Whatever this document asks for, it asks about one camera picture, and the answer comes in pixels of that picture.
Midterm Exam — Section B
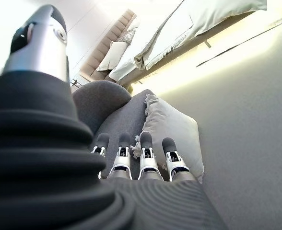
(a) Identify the robot left hand black glove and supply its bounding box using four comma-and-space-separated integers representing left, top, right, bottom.
0, 4, 229, 230

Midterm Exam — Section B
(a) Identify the white tasselled cushion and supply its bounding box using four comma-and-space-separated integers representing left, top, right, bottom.
130, 93, 206, 184

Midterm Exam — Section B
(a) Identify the dark grey armchair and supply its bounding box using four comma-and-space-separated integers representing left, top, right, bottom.
71, 80, 156, 180

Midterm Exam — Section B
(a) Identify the white bed pillow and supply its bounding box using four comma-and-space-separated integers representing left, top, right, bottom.
96, 41, 129, 72

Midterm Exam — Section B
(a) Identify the bed with beige headboard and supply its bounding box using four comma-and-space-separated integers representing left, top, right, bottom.
80, 9, 268, 88

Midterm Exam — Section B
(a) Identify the grey patterned pillow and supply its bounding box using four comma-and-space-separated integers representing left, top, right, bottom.
118, 30, 137, 46

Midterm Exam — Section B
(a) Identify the white bed sheet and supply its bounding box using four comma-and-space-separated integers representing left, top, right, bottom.
108, 0, 184, 82

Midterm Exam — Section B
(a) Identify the thin dark floor strip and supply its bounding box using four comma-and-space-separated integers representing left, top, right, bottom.
195, 35, 253, 68

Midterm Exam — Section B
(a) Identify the pale grey fringed duvet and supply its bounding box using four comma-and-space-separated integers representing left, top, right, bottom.
133, 0, 268, 70

